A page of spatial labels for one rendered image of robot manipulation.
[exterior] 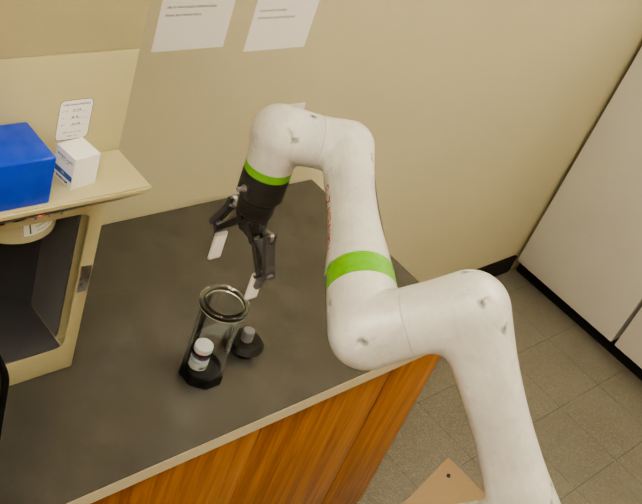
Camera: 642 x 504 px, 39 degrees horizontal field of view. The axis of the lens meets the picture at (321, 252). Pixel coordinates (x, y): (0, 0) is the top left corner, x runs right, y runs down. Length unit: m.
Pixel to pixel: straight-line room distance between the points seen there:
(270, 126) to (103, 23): 0.35
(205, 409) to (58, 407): 0.31
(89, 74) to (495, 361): 0.78
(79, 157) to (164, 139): 0.88
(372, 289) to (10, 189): 0.57
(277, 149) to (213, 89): 0.75
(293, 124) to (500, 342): 0.55
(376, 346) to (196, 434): 0.68
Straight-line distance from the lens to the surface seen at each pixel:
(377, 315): 1.38
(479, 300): 1.36
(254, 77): 2.44
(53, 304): 1.94
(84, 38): 1.49
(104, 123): 1.61
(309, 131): 1.65
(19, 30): 1.43
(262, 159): 1.67
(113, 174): 1.59
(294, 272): 2.43
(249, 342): 2.13
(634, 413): 4.26
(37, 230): 1.72
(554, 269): 4.47
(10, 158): 1.43
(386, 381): 2.46
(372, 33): 2.67
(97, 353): 2.07
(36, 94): 1.51
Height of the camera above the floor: 2.42
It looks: 36 degrees down
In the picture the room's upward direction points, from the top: 22 degrees clockwise
